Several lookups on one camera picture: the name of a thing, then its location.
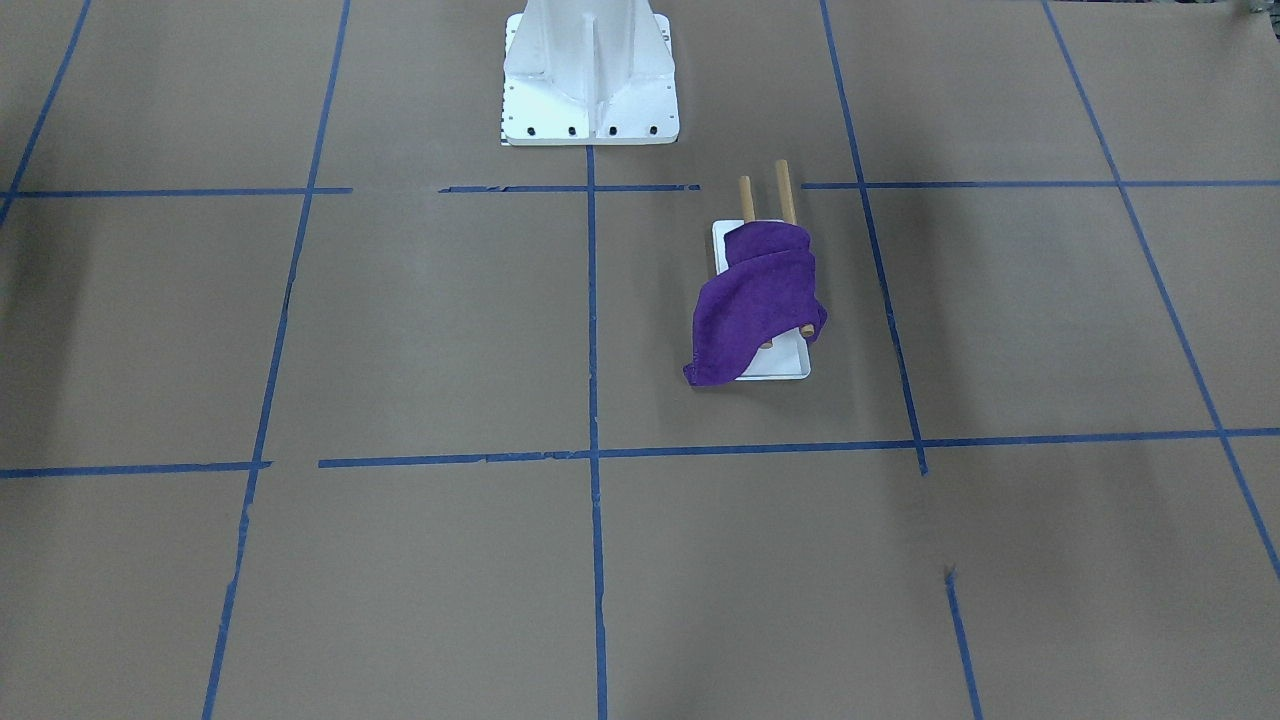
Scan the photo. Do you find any purple towel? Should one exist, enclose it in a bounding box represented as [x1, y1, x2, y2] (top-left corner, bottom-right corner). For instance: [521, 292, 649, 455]
[684, 220, 828, 387]

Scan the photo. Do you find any white pedestal column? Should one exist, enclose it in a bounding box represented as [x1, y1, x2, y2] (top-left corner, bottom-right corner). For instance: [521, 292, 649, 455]
[500, 1, 681, 147]

